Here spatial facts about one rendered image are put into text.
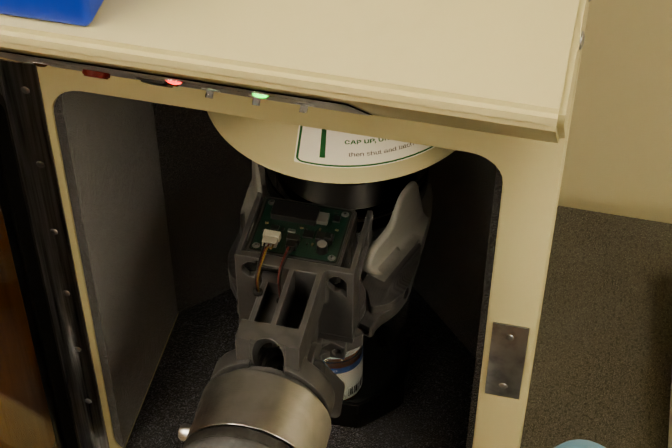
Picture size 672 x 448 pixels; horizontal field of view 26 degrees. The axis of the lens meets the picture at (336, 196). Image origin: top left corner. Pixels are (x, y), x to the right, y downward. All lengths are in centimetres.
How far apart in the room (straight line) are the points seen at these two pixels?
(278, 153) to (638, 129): 56
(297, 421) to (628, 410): 49
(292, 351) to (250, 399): 3
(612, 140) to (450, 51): 73
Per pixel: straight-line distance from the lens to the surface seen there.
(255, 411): 78
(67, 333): 100
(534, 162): 78
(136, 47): 64
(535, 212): 81
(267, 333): 79
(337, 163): 84
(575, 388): 123
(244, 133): 86
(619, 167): 137
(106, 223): 96
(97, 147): 92
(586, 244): 134
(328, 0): 66
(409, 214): 91
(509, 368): 91
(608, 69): 130
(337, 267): 83
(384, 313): 89
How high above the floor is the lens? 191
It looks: 45 degrees down
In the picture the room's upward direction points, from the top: straight up
